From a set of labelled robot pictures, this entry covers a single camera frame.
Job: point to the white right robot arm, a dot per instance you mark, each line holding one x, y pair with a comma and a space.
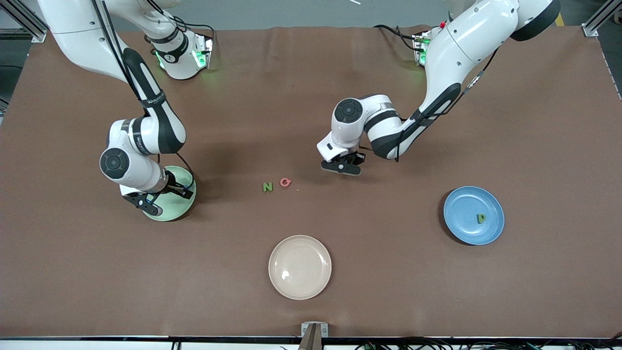
82, 29

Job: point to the aluminium frame profile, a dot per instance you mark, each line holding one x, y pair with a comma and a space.
590, 30
35, 34

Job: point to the brown table cloth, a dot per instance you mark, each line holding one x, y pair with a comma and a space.
311, 97

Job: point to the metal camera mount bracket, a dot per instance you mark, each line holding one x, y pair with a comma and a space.
314, 330

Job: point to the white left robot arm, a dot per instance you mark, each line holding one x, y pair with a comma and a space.
476, 39

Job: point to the green letter p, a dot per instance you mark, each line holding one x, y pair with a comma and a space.
481, 218

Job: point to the metal base connector plate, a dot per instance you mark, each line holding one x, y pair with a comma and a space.
206, 48

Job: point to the beige plate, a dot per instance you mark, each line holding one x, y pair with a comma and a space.
300, 267

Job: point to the light green plate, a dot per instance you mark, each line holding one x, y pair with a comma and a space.
172, 210

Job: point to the red letter Q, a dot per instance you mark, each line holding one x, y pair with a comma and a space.
285, 182

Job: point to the blue plate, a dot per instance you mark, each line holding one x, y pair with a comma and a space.
466, 228

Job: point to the green letter N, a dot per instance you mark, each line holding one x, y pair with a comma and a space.
267, 186

